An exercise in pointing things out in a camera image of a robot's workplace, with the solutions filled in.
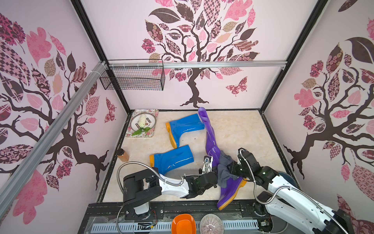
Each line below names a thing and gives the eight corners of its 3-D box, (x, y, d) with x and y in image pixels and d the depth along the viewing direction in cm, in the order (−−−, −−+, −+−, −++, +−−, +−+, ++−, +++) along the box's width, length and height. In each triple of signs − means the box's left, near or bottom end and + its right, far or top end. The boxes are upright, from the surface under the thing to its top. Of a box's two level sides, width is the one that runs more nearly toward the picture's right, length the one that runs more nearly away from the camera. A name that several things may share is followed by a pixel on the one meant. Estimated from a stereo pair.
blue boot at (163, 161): (154, 177, 86) (152, 174, 82) (150, 159, 94) (148, 156, 90) (194, 162, 92) (195, 159, 89) (188, 146, 100) (188, 143, 96)
